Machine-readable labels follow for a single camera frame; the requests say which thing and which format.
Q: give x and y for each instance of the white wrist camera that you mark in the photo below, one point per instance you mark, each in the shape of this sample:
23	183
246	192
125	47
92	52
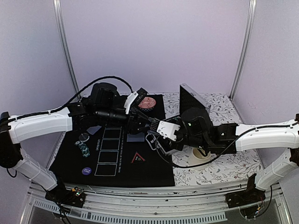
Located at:
167	130
134	98

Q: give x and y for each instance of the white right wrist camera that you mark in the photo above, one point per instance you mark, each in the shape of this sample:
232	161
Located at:
167	130

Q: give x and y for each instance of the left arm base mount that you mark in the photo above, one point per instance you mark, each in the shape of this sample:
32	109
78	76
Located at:
61	195

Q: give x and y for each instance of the aluminium frame post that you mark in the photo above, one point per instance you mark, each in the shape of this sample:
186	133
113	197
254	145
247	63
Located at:
63	38
244	49

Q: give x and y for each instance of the red patterned ceramic bowl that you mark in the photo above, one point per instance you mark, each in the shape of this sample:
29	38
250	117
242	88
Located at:
147	104

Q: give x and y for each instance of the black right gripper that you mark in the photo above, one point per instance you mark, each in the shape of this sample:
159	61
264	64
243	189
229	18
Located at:
167	142

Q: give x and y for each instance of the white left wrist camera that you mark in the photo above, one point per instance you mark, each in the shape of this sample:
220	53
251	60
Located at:
134	98

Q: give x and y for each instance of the dealt blue card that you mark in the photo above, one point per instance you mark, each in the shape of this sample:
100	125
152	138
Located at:
140	137
93	130

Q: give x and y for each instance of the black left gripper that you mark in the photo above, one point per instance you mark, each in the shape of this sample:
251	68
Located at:
133	124

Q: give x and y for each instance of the red triangular all-in marker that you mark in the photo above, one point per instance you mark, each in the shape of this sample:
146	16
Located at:
137	158

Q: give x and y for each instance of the green blue poker chip stack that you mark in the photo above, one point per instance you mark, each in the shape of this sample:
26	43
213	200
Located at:
83	148

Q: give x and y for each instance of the right aluminium frame post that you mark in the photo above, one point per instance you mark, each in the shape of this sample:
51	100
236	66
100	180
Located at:
244	49

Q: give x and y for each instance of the purple small blind button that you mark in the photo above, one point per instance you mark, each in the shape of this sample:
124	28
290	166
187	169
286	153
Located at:
86	171

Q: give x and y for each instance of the floral white tablecloth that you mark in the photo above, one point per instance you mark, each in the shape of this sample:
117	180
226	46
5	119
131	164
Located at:
227	168

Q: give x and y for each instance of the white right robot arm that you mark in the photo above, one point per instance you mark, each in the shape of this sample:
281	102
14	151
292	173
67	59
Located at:
231	138

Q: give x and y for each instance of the aluminium front rail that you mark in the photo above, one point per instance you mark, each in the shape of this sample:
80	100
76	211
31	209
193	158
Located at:
200	204

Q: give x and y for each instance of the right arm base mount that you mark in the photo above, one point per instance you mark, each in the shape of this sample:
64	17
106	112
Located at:
244	197

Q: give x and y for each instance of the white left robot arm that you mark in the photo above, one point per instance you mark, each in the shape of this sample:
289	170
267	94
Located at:
103	106

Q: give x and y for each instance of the clear acrylic dealer button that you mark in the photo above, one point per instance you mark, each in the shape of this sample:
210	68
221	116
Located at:
84	137

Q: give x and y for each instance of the left aluminium frame post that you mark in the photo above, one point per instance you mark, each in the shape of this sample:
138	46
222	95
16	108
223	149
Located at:
63	38

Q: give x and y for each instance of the blue playing card deck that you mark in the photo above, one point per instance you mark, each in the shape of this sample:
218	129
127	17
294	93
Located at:
151	129

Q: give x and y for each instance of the white ceramic mug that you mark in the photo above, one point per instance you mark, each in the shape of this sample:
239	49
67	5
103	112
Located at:
196	157

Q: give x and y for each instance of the black poker table mat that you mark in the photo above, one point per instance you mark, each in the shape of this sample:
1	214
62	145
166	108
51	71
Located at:
110	160

